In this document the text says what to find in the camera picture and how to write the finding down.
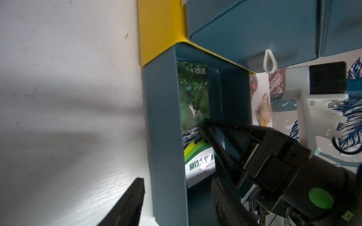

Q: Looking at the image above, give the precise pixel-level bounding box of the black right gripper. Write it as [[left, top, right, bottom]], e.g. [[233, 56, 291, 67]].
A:
[[210, 127, 358, 223]]

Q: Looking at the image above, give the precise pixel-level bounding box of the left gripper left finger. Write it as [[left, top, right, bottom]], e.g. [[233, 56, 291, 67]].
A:
[[98, 178, 145, 226]]

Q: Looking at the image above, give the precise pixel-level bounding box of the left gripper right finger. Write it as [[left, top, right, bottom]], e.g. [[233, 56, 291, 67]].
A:
[[211, 178, 258, 226]]

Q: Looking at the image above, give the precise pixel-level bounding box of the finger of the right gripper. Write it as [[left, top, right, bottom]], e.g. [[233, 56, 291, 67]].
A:
[[200, 118, 269, 141]]

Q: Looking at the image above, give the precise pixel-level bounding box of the orange seed bag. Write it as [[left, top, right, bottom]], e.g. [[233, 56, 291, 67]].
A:
[[255, 93, 272, 127]]

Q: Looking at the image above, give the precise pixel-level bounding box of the teal bottom drawer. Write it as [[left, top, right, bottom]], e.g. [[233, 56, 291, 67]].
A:
[[144, 43, 252, 226]]

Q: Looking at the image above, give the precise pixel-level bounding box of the green gourd seed bag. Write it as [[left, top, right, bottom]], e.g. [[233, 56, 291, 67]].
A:
[[177, 60, 216, 188]]

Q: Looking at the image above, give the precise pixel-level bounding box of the chrysanthemum seed bag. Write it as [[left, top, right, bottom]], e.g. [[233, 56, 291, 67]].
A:
[[249, 73, 258, 98]]

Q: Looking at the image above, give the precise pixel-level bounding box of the teal drawer cabinet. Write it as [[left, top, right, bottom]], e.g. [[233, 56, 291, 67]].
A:
[[137, 0, 362, 74]]

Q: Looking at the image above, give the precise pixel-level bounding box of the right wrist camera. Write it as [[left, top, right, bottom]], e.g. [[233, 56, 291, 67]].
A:
[[283, 61, 348, 156]]

